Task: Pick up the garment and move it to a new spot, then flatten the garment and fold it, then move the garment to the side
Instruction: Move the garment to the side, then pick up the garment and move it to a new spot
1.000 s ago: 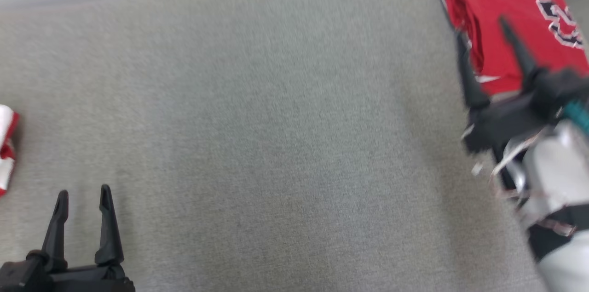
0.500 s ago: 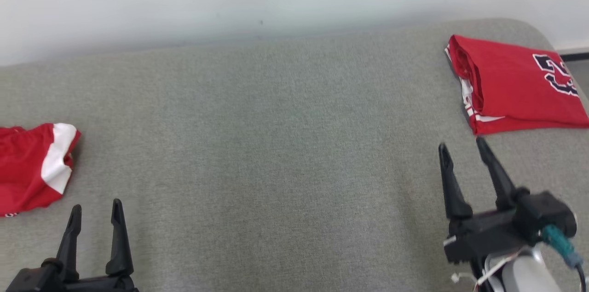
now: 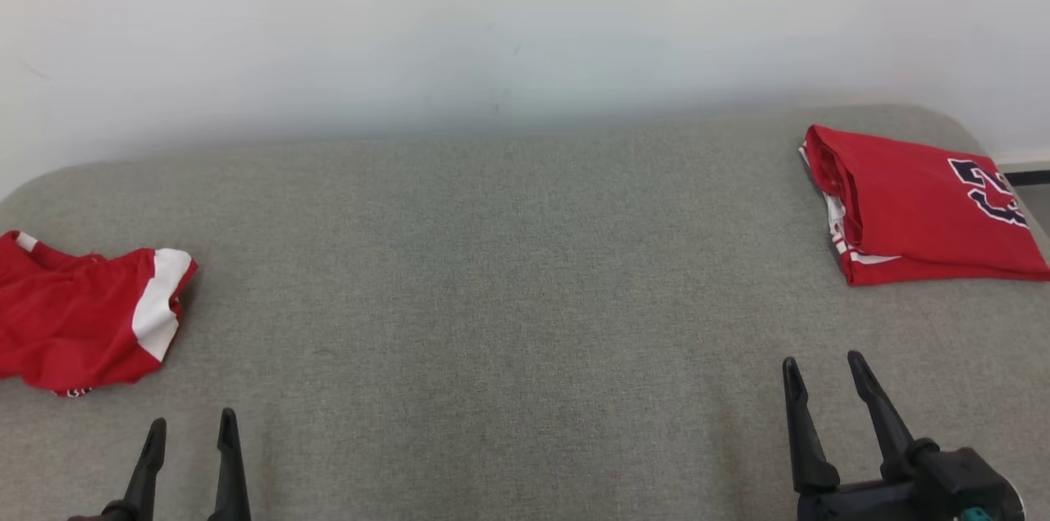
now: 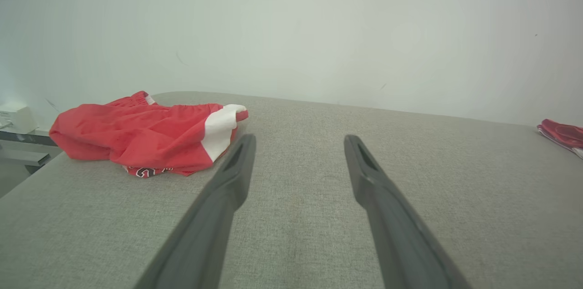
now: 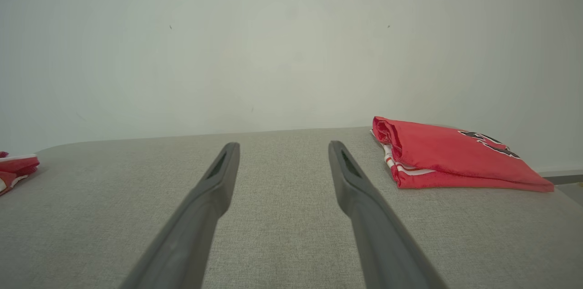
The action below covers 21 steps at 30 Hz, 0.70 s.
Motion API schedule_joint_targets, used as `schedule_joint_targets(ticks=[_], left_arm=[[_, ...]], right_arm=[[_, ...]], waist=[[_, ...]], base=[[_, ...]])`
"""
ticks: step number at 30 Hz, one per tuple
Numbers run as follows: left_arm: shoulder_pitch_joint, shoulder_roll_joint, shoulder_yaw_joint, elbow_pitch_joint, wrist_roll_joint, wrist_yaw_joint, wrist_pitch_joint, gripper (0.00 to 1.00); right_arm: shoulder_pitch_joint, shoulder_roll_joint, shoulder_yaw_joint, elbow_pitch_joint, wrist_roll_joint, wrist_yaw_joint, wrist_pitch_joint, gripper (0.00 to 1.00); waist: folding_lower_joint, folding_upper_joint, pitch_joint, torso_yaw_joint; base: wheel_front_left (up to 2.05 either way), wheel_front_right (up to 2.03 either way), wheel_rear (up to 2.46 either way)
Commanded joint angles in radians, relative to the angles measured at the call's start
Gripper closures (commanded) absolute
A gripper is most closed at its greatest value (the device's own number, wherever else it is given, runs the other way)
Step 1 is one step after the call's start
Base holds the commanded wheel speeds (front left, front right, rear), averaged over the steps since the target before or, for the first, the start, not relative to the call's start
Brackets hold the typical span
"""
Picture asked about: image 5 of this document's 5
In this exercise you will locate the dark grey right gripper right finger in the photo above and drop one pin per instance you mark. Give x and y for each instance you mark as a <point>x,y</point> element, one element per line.
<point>382,243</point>

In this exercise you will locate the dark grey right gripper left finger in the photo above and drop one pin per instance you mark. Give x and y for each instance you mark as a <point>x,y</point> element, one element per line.
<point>191,239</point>

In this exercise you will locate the red jersey with white stripes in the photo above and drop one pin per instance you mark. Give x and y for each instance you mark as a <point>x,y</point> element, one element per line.
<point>446,157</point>

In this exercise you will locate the red shorts with white panels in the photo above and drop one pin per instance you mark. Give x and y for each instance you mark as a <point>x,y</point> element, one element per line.
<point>18,166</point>

